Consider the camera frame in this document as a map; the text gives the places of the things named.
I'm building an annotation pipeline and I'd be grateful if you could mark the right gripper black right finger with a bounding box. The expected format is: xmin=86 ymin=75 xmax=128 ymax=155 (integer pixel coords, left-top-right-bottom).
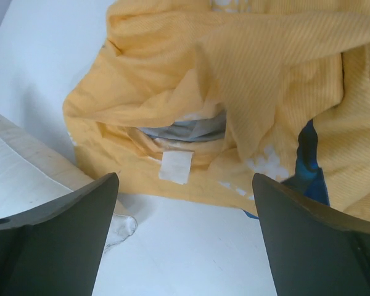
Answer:
xmin=252 ymin=173 xmax=370 ymax=295

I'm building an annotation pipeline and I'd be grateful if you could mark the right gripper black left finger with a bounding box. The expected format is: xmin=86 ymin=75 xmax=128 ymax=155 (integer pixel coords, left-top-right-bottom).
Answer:
xmin=0 ymin=173 xmax=119 ymax=295

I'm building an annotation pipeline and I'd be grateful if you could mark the white pillow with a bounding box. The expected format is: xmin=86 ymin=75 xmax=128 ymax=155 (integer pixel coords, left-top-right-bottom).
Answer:
xmin=0 ymin=115 xmax=138 ymax=252

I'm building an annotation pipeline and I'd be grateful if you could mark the yellow Mickey Mouse pillowcase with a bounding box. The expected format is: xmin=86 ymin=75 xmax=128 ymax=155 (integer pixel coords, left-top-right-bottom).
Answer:
xmin=63 ymin=1 xmax=370 ymax=221

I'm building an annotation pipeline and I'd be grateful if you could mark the white pillowcase care label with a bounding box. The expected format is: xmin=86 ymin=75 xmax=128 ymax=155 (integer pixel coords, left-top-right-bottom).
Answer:
xmin=158 ymin=151 xmax=194 ymax=185

